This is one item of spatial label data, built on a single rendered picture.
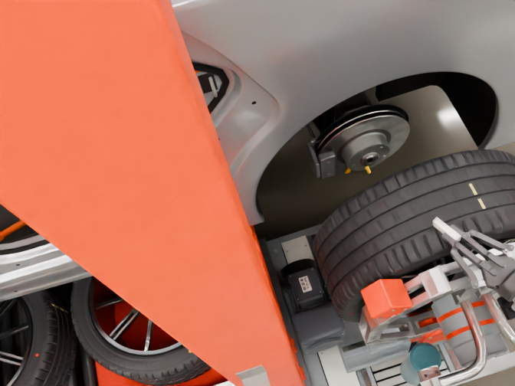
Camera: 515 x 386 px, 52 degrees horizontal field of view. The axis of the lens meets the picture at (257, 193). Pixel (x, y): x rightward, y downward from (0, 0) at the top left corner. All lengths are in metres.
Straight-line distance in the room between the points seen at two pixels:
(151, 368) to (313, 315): 0.61
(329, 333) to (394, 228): 0.76
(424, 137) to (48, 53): 2.62
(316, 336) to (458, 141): 1.35
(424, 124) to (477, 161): 1.47
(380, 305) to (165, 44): 1.08
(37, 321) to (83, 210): 1.78
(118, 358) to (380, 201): 1.13
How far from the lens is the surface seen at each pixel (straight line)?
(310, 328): 2.01
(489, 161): 1.47
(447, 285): 1.34
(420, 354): 1.68
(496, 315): 1.46
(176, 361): 1.96
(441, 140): 2.86
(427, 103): 2.98
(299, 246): 2.46
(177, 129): 0.36
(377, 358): 2.26
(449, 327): 1.56
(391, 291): 1.32
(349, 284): 1.42
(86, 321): 2.11
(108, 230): 0.47
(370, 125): 1.69
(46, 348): 2.16
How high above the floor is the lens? 2.37
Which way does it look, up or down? 62 degrees down
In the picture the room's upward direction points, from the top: 16 degrees counter-clockwise
